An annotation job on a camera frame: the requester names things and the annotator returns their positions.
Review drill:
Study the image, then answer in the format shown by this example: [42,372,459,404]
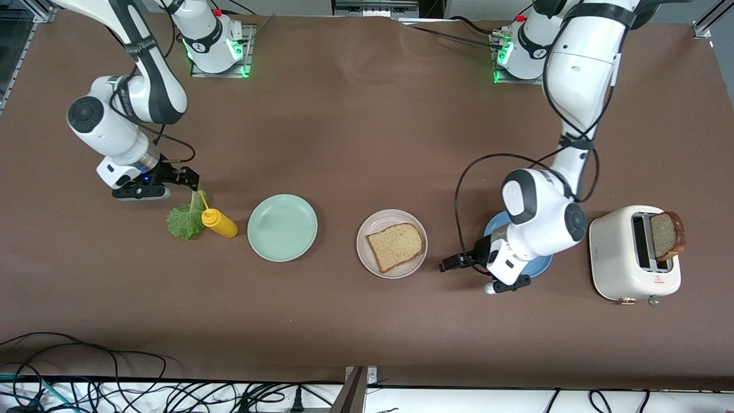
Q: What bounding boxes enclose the green lettuce leaf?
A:
[166,182,208,241]

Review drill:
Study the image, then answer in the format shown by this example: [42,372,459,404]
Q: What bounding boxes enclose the yellow squeeze bottle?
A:
[198,190,239,239]

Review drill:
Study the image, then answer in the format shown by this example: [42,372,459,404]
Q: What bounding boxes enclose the light crust bread slice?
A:
[365,223,425,274]

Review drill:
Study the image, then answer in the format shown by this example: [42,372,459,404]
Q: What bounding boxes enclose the dark crust bread slice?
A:
[650,211,687,263]

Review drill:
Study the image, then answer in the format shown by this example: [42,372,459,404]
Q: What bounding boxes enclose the beige plate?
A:
[356,209,428,279]

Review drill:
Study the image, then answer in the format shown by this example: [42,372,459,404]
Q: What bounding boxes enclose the blue plate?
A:
[483,210,555,280]

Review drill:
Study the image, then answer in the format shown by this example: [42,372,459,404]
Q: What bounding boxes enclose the mint green plate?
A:
[247,194,318,263]

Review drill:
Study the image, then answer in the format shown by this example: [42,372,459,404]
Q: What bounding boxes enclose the white toaster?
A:
[588,205,682,306]

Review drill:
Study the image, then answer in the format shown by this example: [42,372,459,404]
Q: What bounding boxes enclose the white side bench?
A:
[0,376,734,413]

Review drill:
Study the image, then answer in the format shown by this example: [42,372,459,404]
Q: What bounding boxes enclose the short aluminium profile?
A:
[691,0,734,40]

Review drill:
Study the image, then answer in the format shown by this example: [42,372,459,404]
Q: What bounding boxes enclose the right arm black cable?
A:
[112,0,197,165]

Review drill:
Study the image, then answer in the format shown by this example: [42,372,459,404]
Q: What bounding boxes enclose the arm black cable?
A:
[454,17,626,264]
[112,0,197,165]

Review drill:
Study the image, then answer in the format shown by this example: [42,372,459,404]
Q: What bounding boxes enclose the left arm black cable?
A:
[454,17,626,264]

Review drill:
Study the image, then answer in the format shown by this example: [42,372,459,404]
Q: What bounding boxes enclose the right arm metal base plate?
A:
[190,23,256,79]

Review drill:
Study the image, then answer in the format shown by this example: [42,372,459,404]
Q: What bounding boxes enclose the aluminium camera post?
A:
[327,365,379,413]

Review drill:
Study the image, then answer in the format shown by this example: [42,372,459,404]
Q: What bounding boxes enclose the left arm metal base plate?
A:
[490,32,545,85]

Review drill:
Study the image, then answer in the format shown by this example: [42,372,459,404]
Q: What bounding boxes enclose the aluminium frame with glass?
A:
[0,0,58,112]

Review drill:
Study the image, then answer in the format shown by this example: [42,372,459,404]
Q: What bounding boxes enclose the long looping black cable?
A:
[0,332,168,382]

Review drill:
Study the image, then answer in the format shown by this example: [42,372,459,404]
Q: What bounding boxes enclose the black base cable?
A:
[396,16,505,52]

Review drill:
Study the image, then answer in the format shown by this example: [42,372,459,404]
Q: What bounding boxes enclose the teal cable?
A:
[0,373,64,413]

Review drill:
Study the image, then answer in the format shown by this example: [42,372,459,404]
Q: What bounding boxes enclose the grey metal frame bar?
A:
[333,0,420,18]

